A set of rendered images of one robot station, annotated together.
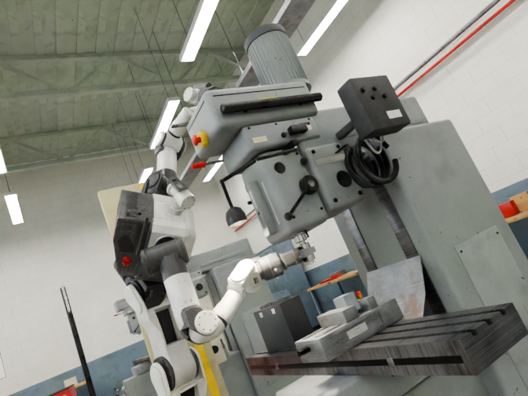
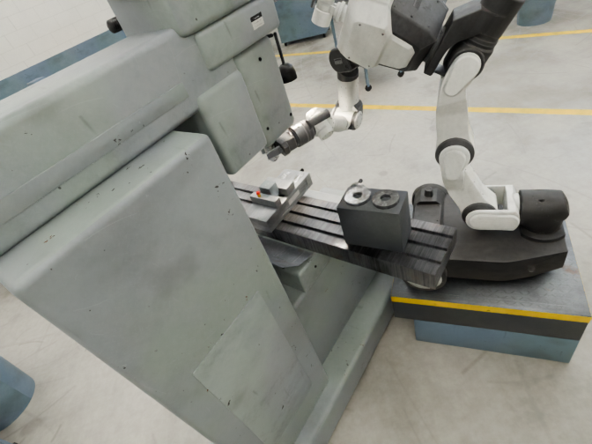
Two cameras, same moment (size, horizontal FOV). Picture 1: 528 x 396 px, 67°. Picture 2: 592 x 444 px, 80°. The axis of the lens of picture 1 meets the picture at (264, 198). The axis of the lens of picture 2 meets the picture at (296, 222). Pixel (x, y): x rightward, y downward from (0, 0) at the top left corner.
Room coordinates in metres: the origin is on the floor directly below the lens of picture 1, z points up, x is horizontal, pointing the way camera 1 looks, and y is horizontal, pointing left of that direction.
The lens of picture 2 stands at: (2.73, -0.29, 1.89)
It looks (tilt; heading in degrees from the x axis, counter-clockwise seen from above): 40 degrees down; 170
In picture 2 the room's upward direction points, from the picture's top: 21 degrees counter-clockwise
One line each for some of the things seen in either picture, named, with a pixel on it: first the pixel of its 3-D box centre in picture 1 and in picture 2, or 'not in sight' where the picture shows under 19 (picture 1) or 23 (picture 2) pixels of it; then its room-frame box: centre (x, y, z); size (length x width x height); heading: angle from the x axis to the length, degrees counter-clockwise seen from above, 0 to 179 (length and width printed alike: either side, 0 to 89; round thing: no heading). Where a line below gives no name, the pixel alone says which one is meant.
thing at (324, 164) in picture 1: (320, 185); (210, 122); (1.61, -0.23, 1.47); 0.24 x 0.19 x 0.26; 32
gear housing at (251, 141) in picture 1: (270, 146); (215, 33); (1.53, -0.10, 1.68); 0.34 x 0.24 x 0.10; 122
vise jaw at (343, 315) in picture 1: (337, 316); (277, 186); (1.39, -0.07, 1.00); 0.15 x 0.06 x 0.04; 32
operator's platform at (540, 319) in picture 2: not in sight; (476, 272); (1.81, 0.70, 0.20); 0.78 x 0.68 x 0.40; 48
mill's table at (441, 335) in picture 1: (341, 350); (303, 220); (1.54, -0.05, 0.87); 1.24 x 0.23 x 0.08; 32
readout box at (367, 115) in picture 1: (375, 105); not in sight; (1.38, -0.50, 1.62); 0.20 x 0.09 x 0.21; 122
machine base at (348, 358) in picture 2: not in sight; (309, 347); (1.64, -0.28, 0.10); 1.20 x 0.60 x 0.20; 122
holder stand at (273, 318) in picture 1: (282, 322); (374, 217); (1.87, 0.14, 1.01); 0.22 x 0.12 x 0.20; 40
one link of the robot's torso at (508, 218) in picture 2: not in sight; (491, 207); (1.83, 0.72, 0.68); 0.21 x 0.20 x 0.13; 48
